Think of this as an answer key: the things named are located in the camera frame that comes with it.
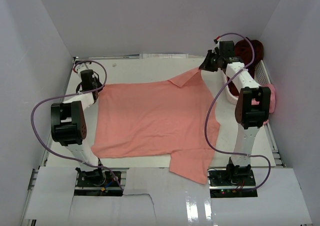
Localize salmon pink t shirt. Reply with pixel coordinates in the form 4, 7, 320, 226
91, 68, 220, 184

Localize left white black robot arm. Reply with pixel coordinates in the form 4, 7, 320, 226
50, 91, 106, 186

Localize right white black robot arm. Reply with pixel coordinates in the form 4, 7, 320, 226
199, 49, 271, 186

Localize dark red shirt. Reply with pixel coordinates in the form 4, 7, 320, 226
234, 40, 264, 78

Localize white plastic laundry basket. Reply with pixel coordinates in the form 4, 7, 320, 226
220, 58, 270, 106

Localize papers behind table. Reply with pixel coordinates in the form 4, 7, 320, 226
139, 53, 189, 59

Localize pink shirt in basket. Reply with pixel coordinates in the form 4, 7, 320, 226
251, 84, 276, 125

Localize white paper sheets front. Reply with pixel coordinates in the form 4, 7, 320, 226
25, 167, 312, 226

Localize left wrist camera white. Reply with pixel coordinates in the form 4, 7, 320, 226
72, 63, 89, 75

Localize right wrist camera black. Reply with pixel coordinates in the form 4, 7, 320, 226
219, 40, 236, 58

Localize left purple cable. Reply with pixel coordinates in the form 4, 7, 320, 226
30, 60, 124, 191

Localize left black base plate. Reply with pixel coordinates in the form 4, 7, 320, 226
74, 170, 123, 197

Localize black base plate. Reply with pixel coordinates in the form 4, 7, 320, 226
207, 168, 258, 199
74, 170, 123, 197

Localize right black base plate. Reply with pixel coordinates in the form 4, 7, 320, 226
207, 168, 258, 199

